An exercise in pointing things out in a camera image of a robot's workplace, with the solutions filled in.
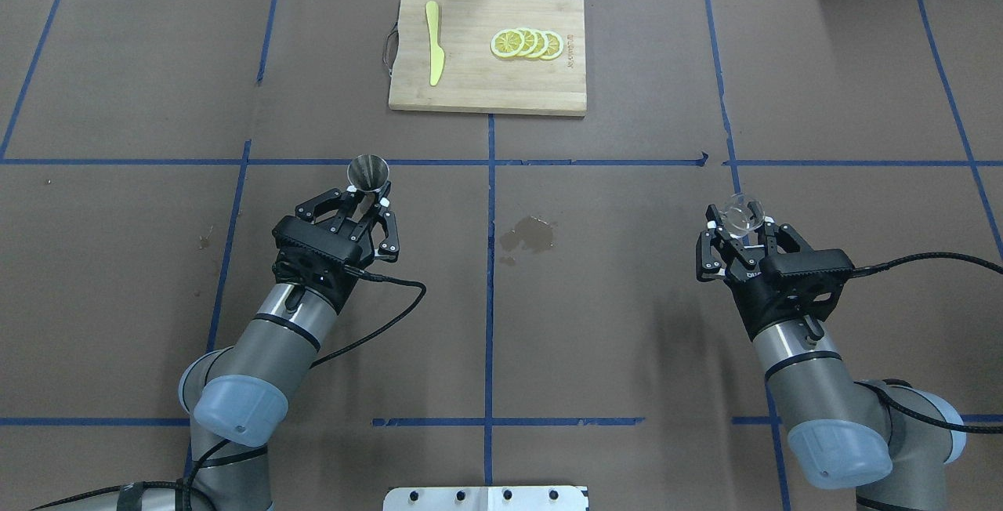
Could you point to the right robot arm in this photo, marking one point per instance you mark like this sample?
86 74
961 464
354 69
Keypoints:
885 440

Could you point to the yellow plastic knife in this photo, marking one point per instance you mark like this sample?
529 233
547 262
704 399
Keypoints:
437 54

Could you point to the lemon slice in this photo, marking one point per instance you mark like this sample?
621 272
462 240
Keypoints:
530 41
541 45
507 43
554 46

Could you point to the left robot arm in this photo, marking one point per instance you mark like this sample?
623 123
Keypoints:
237 397

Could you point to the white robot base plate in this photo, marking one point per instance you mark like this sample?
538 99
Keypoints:
545 497

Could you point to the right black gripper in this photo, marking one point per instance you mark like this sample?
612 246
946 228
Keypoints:
743 266

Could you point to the clear glass cup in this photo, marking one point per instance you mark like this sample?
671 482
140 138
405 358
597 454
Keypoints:
742 215

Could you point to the bamboo cutting board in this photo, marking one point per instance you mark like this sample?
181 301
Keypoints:
474 80

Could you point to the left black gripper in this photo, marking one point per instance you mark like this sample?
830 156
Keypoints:
354 230

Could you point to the steel jigger measuring cup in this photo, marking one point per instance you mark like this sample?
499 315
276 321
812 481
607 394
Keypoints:
368 174

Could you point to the front lemon slice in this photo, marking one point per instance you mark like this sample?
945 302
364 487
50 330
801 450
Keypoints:
507 43

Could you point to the back lemon slice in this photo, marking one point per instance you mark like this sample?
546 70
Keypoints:
554 46

